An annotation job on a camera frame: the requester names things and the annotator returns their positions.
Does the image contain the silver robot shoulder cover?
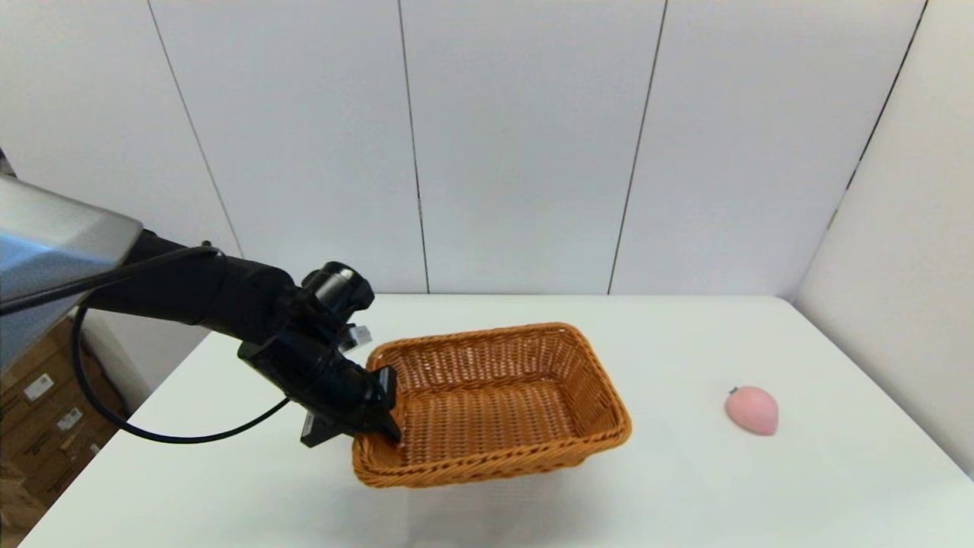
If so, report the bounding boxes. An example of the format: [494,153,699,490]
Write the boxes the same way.
[0,175,144,372]

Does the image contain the pink peach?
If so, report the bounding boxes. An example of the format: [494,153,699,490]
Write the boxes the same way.
[724,385,779,436]

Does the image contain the crumpled brown cardboard box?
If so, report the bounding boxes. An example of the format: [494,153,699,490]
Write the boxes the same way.
[0,457,46,534]

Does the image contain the orange woven wicker basket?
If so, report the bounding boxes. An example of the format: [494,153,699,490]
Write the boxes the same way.
[352,322,632,489]

